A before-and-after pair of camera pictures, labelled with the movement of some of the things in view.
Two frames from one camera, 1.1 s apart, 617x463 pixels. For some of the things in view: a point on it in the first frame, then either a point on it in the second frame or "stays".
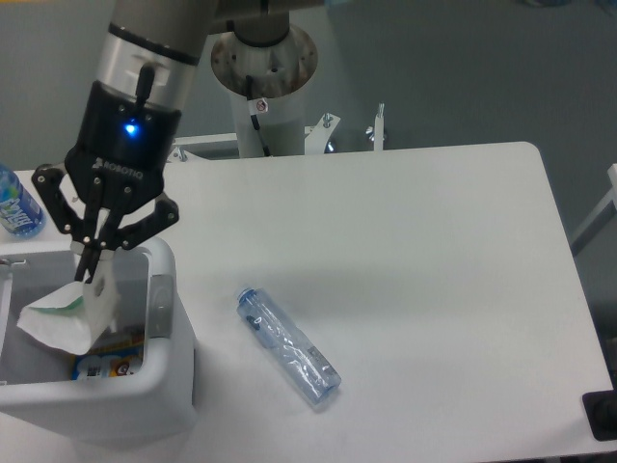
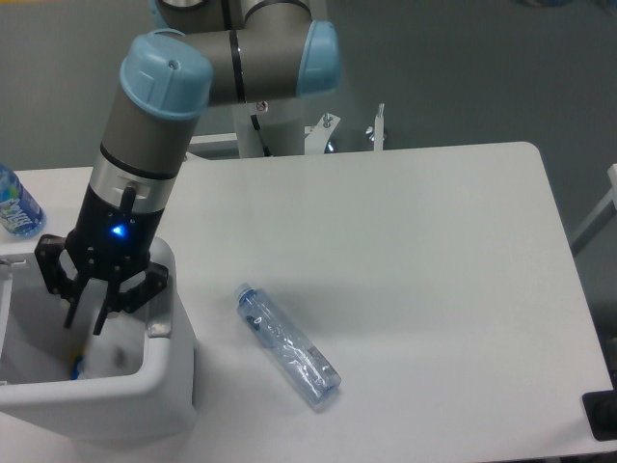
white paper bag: x=70 y=317 -> x=117 y=349
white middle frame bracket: x=318 y=133 stays
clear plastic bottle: x=301 y=361 stays
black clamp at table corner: x=601 y=409 stays
